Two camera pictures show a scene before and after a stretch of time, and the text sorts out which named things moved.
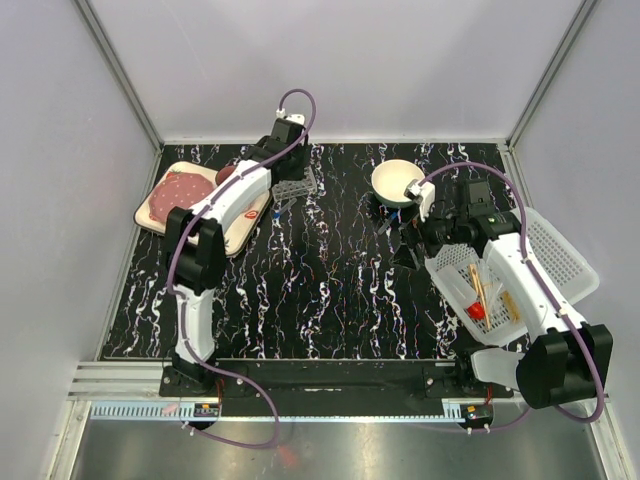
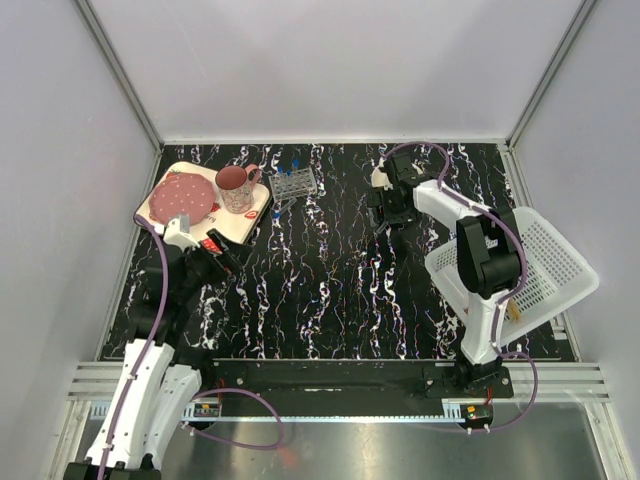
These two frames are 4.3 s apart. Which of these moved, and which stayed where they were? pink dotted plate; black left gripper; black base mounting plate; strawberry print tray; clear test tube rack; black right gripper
Moved: black left gripper; black right gripper
Stayed: pink dotted plate; clear test tube rack; strawberry print tray; black base mounting plate
